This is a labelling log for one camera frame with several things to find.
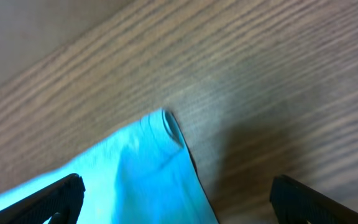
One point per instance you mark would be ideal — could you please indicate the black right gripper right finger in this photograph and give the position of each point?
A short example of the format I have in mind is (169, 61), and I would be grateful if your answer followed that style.
(294, 202)

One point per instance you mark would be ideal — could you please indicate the light blue printed t-shirt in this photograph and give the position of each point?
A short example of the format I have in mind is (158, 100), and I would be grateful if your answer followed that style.
(142, 173)

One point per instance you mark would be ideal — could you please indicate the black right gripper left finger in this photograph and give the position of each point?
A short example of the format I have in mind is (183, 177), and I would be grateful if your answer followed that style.
(59, 202)

